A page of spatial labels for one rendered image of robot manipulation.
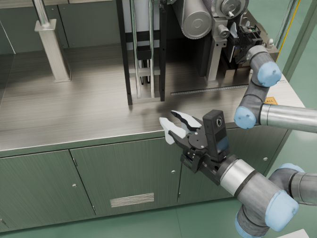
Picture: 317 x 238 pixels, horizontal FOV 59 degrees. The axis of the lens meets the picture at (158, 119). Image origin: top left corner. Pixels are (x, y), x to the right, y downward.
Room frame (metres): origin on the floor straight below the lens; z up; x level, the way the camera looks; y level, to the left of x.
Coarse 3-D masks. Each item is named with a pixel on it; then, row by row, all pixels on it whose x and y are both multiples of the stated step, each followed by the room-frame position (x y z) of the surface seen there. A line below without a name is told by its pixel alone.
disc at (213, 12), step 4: (216, 0) 1.03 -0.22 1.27; (248, 0) 1.05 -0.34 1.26; (212, 4) 1.03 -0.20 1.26; (212, 8) 1.03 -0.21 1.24; (244, 8) 1.05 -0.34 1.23; (212, 12) 1.03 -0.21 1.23; (216, 16) 1.03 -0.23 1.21; (236, 16) 1.04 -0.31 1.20; (240, 16) 1.05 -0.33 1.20; (228, 20) 1.04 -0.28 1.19; (232, 20) 1.04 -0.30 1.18
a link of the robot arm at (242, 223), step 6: (240, 210) 0.27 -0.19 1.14; (240, 216) 0.26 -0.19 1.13; (246, 216) 0.25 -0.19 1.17; (240, 222) 0.25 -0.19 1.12; (246, 222) 0.24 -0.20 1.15; (252, 222) 0.23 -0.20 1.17; (240, 228) 0.25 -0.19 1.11; (246, 228) 0.24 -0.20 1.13; (252, 228) 0.23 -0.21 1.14; (258, 228) 0.23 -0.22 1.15; (264, 228) 0.23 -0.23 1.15; (240, 234) 0.24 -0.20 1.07; (246, 234) 0.23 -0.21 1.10; (252, 234) 0.23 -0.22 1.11; (258, 234) 0.23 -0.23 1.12; (264, 234) 0.24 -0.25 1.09
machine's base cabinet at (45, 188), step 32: (256, 128) 0.80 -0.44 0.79; (0, 160) 0.63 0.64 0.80; (32, 160) 0.65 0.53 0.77; (64, 160) 0.67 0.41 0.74; (96, 160) 0.69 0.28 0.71; (128, 160) 0.71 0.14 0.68; (160, 160) 0.73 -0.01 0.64; (256, 160) 0.81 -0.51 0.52; (0, 192) 0.61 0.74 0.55; (32, 192) 0.63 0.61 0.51; (64, 192) 0.66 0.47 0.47; (96, 192) 0.68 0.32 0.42; (128, 192) 0.71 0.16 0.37; (160, 192) 0.73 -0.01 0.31; (192, 192) 0.76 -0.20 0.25; (224, 192) 0.80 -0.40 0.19; (0, 224) 0.59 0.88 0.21; (32, 224) 0.62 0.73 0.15
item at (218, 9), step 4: (220, 0) 1.03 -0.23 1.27; (244, 0) 1.04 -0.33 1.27; (216, 4) 1.03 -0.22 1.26; (220, 4) 1.03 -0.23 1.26; (244, 4) 1.04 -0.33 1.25; (216, 8) 1.03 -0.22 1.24; (220, 8) 1.03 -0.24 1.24; (216, 12) 1.03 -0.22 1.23; (220, 12) 1.03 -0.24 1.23; (240, 12) 1.04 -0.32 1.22; (220, 16) 1.03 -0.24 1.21; (224, 16) 1.03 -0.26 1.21
